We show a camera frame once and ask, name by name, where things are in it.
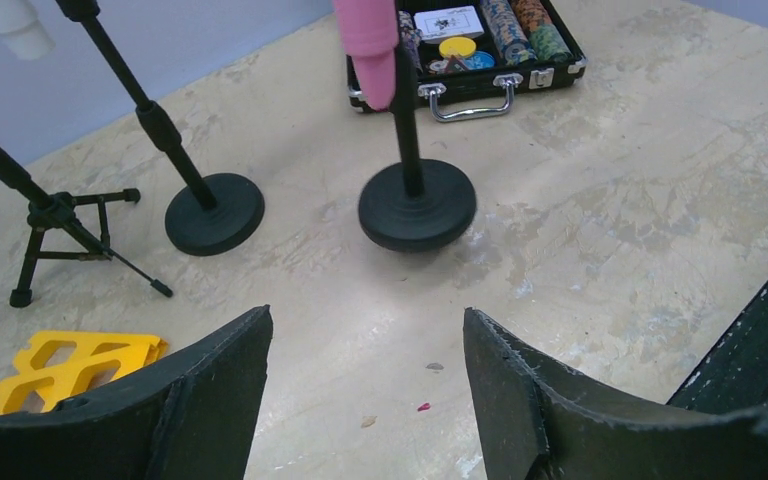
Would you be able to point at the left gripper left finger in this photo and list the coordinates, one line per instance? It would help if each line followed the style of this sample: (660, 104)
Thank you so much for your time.
(191, 415)

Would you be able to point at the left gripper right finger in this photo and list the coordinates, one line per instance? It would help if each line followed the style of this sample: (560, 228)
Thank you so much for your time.
(539, 418)

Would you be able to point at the black round-base stand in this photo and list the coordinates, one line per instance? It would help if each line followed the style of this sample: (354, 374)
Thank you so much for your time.
(211, 214)
(416, 205)

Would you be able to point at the black tripod shock mount stand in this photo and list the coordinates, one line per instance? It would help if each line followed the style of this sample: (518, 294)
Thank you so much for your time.
(57, 212)

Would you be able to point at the pink microphone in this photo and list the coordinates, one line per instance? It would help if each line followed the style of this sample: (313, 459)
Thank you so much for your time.
(369, 35)

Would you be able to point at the white microphone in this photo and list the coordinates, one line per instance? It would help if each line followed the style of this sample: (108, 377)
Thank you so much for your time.
(22, 32)

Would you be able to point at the black poker chip case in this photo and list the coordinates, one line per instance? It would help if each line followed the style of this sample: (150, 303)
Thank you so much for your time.
(526, 47)

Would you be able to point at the yellow dealer button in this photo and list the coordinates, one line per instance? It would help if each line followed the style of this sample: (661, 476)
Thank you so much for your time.
(457, 46)

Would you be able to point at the white card deck box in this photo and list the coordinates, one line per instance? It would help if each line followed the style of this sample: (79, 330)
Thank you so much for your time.
(438, 25)

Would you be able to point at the yellow plastic bracket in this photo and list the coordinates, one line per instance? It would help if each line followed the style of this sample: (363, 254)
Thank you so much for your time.
(57, 364)

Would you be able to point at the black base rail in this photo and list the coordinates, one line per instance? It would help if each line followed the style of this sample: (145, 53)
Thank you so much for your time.
(733, 374)

